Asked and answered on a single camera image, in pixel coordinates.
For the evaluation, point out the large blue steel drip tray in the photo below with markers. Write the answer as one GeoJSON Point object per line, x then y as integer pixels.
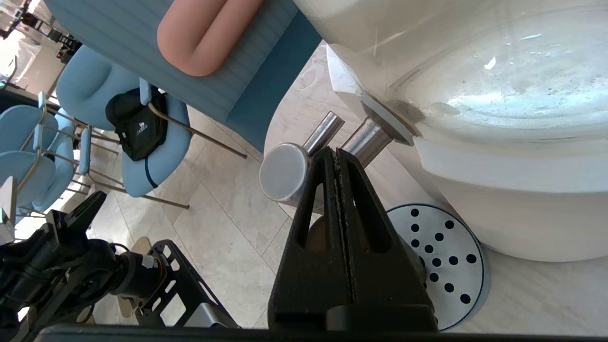
{"type": "Point", "coordinates": [451, 266]}

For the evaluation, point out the light blue chair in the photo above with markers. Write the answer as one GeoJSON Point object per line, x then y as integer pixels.
{"type": "Point", "coordinates": [19, 126]}
{"type": "Point", "coordinates": [90, 80]}
{"type": "Point", "coordinates": [28, 180]}

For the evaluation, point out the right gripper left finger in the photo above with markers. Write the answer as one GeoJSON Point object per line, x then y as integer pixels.
{"type": "Point", "coordinates": [308, 285]}

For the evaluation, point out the black plastic cup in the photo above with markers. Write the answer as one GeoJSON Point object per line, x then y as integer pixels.
{"type": "Point", "coordinates": [316, 237]}

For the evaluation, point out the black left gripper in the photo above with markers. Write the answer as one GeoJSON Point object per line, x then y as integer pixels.
{"type": "Point", "coordinates": [57, 242]}

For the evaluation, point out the pink bolster cushion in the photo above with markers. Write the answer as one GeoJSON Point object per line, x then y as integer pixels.
{"type": "Point", "coordinates": [204, 38]}

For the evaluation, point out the teal upholstered booth bench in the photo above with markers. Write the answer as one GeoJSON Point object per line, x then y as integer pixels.
{"type": "Point", "coordinates": [118, 33]}

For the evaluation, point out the black bag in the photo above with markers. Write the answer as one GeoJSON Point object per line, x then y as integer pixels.
{"type": "Point", "coordinates": [137, 126]}

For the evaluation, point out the black background equipment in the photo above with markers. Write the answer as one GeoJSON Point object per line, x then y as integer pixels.
{"type": "Point", "coordinates": [52, 35]}

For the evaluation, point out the black perforated robot frame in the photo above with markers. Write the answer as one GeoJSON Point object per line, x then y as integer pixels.
{"type": "Point", "coordinates": [190, 294]}

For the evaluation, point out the clear water dispenser white base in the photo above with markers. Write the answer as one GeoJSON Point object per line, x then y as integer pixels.
{"type": "Point", "coordinates": [498, 142]}

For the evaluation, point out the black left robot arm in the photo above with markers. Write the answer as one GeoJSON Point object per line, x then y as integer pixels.
{"type": "Point", "coordinates": [137, 273]}

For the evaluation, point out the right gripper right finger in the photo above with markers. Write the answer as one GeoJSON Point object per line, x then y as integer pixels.
{"type": "Point", "coordinates": [384, 280]}

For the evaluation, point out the steel water dispenser tap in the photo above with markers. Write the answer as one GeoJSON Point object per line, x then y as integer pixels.
{"type": "Point", "coordinates": [285, 173]}

